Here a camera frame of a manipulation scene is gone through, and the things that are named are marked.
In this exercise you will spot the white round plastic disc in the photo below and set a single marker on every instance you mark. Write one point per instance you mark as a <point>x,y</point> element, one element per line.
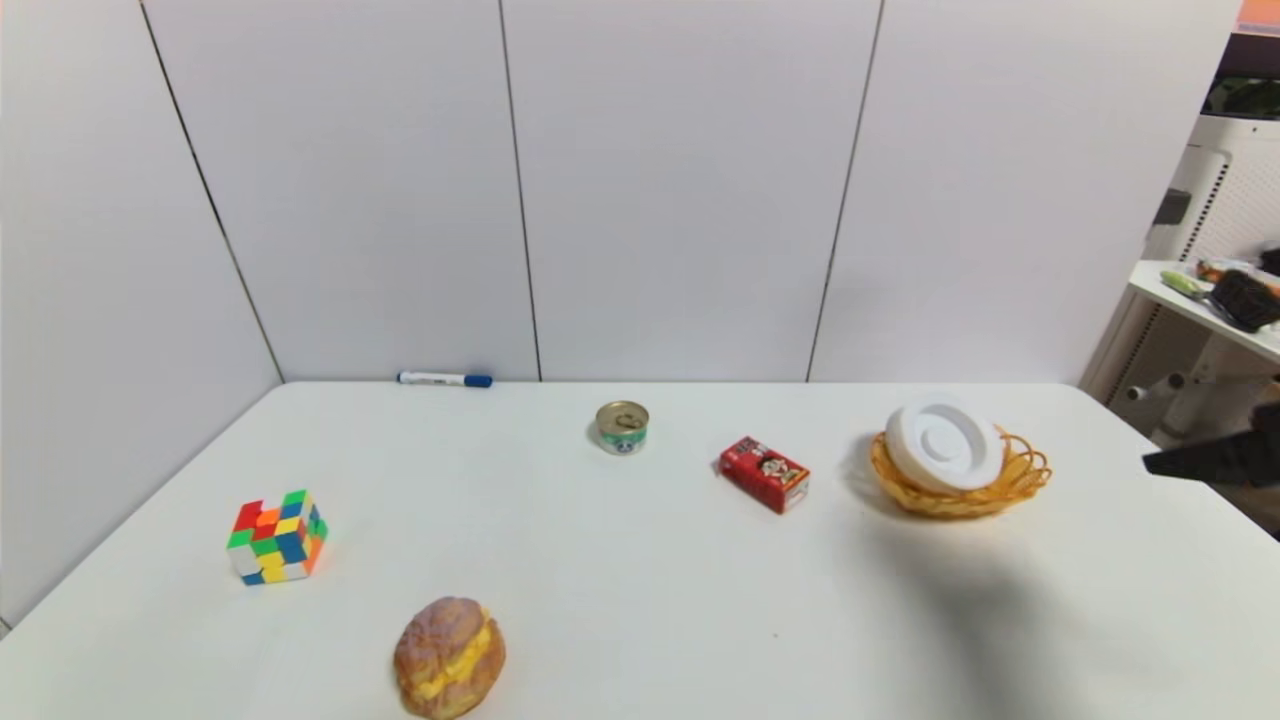
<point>945,445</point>

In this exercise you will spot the orange green food item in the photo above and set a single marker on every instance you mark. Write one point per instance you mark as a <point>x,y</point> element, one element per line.
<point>1222,268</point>

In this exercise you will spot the white side table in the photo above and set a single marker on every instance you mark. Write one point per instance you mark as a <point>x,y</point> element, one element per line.
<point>1210,365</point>

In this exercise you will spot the multicoloured puzzle cube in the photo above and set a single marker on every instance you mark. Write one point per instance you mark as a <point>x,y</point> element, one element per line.
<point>278,537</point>

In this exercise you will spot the black mesh object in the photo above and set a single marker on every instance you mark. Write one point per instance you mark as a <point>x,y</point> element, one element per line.
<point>1243,299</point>

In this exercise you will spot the red printed carton box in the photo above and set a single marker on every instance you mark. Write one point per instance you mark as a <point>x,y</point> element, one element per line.
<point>765,472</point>

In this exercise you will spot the small green labelled tin can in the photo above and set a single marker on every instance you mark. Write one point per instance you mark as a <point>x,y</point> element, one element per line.
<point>622,429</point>

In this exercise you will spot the brown cream filled bun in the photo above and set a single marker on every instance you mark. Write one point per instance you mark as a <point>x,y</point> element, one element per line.
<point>450,657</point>

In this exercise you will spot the yellow woven basket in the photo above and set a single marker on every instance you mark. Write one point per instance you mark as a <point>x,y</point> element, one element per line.
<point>1015,485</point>

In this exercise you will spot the white perforated panel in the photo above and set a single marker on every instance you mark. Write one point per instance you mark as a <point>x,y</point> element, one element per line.
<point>1215,190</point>

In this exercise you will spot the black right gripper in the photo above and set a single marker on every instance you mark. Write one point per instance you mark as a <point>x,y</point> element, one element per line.
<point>1262,458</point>

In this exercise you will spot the blue capped white marker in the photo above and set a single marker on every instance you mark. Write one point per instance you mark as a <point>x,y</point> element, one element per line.
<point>440,379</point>

